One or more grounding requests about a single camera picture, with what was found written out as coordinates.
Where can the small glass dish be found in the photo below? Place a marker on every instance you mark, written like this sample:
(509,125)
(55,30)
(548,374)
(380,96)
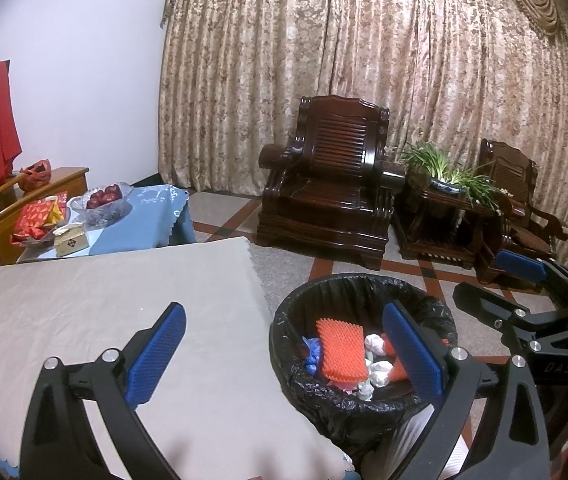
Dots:
(39,241)

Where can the orange foam net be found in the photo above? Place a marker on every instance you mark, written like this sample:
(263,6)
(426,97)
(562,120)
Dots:
(339,350)
(394,360)

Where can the glass fruit bowl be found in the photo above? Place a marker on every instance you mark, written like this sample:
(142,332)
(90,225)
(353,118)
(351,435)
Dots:
(104,215)

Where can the blue glove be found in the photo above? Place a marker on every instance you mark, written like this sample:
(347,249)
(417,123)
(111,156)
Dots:
(312,352)

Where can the black-lined trash bin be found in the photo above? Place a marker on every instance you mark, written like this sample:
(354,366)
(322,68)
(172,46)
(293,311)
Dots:
(304,395)

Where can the red patterned snack bag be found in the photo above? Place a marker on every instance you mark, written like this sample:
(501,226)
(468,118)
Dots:
(34,217)

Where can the beige patterned curtain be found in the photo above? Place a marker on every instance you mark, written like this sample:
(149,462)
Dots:
(314,50)

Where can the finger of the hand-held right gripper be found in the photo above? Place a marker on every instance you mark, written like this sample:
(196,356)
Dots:
(519,264)
(484,305)

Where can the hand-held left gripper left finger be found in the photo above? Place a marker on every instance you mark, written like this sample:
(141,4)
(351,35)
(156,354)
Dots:
(159,355)

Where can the cream tissue box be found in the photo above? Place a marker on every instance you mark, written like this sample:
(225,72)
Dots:
(71,242)

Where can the red plastic bag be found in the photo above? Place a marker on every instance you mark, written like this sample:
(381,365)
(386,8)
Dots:
(36,175)

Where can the wooden chair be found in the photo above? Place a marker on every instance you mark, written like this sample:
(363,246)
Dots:
(69,180)

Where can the pale green plastic piece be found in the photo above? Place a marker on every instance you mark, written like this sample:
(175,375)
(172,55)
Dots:
(369,360)

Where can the green potted plant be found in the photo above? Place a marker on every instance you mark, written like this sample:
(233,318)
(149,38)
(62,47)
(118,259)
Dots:
(429,157)

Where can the red apple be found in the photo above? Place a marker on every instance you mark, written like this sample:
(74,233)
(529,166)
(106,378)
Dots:
(96,199)
(112,191)

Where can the blue and white plant pot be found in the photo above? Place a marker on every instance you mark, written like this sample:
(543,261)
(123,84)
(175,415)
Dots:
(449,187)

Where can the white trash bin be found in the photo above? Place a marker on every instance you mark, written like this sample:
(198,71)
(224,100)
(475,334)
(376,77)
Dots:
(414,440)

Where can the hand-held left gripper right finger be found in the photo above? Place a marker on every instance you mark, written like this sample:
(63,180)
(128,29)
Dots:
(414,355)

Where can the yellow snack packet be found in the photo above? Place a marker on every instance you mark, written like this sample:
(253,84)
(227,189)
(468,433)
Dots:
(56,214)

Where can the dark wooden side table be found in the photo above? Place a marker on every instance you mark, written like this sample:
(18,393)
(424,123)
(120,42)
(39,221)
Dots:
(439,220)

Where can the blue tablecloth side table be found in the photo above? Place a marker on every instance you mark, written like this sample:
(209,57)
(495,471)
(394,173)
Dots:
(149,220)

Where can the dark wooden armchair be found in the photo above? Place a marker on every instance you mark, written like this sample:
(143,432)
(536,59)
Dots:
(509,170)
(324,210)

